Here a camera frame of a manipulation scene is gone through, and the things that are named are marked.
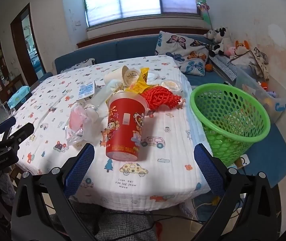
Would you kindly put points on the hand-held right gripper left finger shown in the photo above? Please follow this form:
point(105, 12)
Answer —
point(82, 165)

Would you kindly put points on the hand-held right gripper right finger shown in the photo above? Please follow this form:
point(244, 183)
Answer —
point(208, 170)

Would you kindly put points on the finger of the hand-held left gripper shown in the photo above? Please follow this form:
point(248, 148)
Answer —
point(6, 124)
point(22, 130)

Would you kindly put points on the green plastic basket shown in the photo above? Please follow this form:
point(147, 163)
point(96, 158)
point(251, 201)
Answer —
point(223, 143)

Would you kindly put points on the pink clear plastic bag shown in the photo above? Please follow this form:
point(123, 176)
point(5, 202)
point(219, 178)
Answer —
point(75, 120)

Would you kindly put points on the red printed paper cup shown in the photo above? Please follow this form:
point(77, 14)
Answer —
point(125, 130)

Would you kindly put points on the clear plastic bottle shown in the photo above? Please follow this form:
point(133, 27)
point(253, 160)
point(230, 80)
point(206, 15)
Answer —
point(102, 96)

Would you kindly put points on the blue white milk carton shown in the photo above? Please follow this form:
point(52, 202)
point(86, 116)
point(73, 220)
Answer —
point(86, 90)

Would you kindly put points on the red foam net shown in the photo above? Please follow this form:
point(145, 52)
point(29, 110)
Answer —
point(160, 96)

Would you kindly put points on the white paper cup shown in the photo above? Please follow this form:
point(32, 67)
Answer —
point(114, 76)

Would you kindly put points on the yellow snack wrapper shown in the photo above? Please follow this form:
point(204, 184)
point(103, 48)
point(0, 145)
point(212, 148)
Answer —
point(140, 82)

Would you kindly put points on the round labelled plastic tub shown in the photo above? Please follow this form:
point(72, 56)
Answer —
point(130, 76)

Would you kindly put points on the clear round plastic lid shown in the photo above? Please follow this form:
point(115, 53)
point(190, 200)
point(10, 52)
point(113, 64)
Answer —
point(153, 76)

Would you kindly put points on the blue wet wipes pack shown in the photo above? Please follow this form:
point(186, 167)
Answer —
point(19, 96)

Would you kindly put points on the person's plaid trouser legs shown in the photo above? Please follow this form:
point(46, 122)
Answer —
point(122, 226)

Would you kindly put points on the small printed pillow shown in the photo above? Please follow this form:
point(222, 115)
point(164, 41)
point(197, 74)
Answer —
point(82, 64)

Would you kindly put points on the clear plastic storage box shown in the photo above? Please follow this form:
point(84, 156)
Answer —
point(280, 105)

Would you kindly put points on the small orange ball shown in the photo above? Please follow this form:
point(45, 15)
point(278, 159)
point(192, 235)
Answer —
point(208, 67)

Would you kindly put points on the blue patterned cushion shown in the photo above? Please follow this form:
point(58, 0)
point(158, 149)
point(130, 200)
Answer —
point(224, 66)

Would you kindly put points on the beige printed cloth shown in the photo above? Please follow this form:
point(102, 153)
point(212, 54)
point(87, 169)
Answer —
point(253, 60)

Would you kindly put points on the pink plush toy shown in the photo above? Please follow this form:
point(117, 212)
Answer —
point(230, 51)

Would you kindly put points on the butterfly print pillow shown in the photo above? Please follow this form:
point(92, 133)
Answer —
point(180, 47)

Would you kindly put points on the blue sofa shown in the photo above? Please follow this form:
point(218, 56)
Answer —
point(132, 47)

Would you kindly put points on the orange fox plush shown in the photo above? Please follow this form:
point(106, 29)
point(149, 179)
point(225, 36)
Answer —
point(241, 45)

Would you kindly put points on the grey plush toy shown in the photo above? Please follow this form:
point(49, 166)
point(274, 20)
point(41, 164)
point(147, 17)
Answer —
point(209, 34)

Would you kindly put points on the black white cow plush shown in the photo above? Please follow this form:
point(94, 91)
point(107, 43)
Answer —
point(220, 34)

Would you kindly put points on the colourful pinwheel toy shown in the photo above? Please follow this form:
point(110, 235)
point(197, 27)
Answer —
point(203, 7)

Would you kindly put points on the window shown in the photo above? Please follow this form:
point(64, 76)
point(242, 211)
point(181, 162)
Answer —
point(132, 0)

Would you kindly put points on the wooden door frame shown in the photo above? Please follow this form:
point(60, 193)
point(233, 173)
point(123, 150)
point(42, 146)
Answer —
point(15, 42)

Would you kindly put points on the white wall switch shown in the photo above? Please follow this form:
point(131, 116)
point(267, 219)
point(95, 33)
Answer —
point(77, 23)

